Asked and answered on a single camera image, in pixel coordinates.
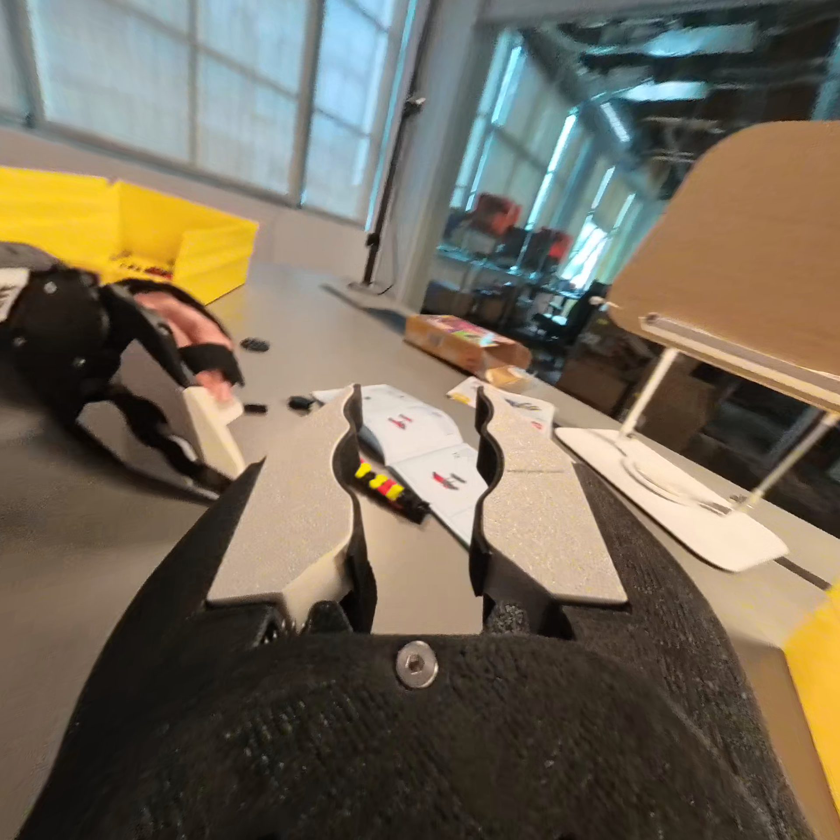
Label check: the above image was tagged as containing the long black red yellow lego assembly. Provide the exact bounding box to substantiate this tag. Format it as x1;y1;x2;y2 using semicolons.
352;458;432;524

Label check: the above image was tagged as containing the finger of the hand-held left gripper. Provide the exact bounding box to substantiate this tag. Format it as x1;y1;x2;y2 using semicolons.
113;341;248;488
75;392;231;504

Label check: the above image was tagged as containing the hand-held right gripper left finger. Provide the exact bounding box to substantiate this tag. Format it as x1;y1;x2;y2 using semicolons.
206;384;379;634

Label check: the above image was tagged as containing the yellow cardboard lego box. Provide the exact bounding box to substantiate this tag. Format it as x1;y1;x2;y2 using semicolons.
402;313;534;389

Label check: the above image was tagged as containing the yellow plastic bin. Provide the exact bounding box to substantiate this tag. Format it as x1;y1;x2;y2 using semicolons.
784;583;840;840

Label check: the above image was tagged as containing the person's left hand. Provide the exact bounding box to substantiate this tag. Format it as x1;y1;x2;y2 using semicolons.
134;290;235;404

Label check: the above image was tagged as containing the open instruction booklet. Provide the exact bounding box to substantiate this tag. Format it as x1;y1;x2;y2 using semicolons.
310;384;492;547

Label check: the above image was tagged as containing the large white-framed window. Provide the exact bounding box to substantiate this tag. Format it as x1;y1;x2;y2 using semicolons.
0;0;411;211

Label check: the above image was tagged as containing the black office chair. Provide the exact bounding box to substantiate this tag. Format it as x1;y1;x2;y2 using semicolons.
533;281;610;352

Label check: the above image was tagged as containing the closed booklet with colourful cover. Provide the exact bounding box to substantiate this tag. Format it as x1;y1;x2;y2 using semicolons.
446;375;557;434

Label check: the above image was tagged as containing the red black tool case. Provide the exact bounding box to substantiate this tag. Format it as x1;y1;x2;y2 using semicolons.
471;192;522;236

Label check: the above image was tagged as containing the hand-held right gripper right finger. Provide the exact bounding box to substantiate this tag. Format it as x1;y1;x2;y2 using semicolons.
469;386;631;608

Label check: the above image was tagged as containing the pile of lego pieces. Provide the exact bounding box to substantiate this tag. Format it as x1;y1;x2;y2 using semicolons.
107;255;177;282

